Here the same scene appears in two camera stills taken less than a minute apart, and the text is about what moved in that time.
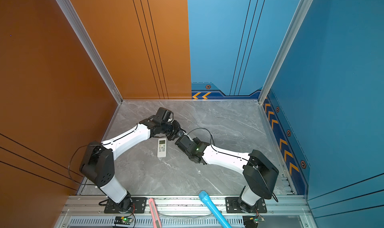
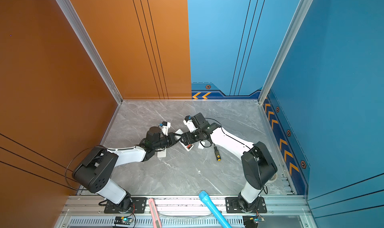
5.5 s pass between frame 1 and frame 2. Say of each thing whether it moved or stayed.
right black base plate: stayed
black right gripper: moved
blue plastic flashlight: stayed
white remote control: stayed
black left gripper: moved
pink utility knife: stayed
